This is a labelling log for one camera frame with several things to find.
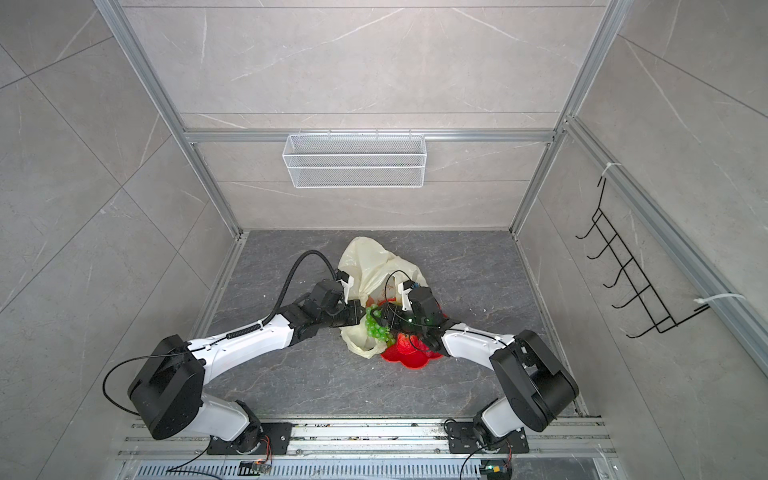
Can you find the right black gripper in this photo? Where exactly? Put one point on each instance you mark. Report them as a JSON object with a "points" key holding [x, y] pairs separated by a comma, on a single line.
{"points": [[388, 316]]}

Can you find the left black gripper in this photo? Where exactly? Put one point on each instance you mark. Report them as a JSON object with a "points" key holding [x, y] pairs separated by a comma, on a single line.
{"points": [[355, 306]]}

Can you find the green fake grapes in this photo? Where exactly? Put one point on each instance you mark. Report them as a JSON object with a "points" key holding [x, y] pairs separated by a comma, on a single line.
{"points": [[377, 326]]}

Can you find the red flower-shaped plate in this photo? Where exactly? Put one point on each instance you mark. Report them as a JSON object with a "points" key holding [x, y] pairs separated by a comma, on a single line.
{"points": [[402, 352]]}

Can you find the yellowish plastic bag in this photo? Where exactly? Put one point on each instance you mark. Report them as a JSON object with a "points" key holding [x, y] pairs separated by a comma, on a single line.
{"points": [[375, 274]]}

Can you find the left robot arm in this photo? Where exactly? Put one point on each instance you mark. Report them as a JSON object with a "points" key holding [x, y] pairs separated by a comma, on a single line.
{"points": [[168, 392]]}

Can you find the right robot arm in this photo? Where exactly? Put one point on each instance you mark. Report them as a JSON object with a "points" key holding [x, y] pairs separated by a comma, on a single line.
{"points": [[536, 386]]}

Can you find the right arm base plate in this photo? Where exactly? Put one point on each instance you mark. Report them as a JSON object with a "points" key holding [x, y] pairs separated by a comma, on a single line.
{"points": [[466, 437]]}

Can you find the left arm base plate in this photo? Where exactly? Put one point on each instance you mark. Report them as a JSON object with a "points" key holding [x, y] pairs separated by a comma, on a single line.
{"points": [[272, 437]]}

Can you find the white wire mesh basket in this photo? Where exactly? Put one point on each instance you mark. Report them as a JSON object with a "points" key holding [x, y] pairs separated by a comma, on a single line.
{"points": [[349, 161]]}

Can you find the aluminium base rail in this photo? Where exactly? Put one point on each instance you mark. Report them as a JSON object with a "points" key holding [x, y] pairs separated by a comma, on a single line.
{"points": [[572, 437]]}

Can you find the black wire hook rack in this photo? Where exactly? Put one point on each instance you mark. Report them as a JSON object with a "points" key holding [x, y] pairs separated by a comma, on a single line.
{"points": [[658, 316]]}

